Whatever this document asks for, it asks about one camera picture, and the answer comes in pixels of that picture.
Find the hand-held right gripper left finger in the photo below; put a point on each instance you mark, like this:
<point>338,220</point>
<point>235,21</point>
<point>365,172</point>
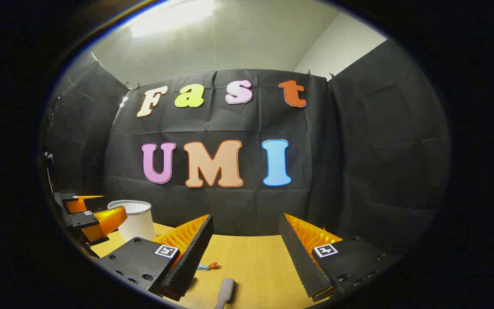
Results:
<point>189,257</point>

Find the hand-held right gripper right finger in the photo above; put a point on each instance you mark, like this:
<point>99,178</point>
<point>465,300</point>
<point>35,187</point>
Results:
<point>302,257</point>

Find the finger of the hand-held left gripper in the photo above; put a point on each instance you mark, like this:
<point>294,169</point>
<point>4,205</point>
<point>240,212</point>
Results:
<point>77,205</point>
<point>101,223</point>

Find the blue paper scrap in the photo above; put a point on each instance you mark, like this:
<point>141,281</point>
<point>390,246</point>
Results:
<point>203,267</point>

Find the orange paper scrap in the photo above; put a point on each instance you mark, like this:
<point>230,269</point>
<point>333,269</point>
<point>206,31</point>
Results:
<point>213,265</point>

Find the white ribbed garbage bin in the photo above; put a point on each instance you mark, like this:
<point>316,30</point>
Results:
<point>137,223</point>

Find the small grey broom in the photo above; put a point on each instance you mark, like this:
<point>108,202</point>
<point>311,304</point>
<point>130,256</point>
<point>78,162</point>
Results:
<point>225,292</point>

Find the wooden desktop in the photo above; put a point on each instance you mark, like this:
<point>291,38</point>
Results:
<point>255,266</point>

